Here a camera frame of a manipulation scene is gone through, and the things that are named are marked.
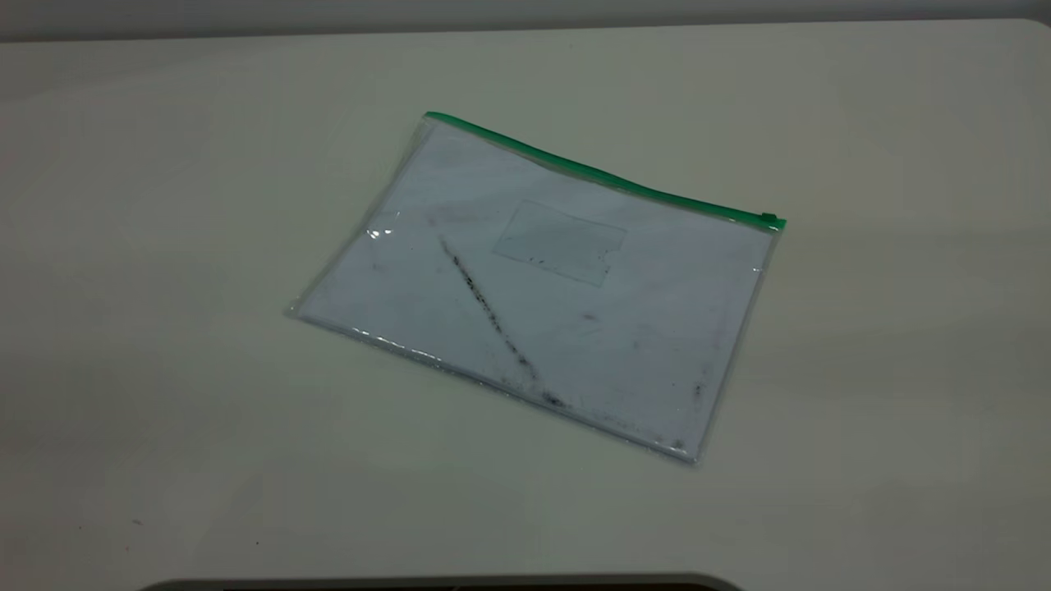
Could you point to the clear plastic zip bag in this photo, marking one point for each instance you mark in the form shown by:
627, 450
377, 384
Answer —
542, 304

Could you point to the dark grey robot base edge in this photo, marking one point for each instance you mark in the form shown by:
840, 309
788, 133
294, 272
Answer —
443, 584

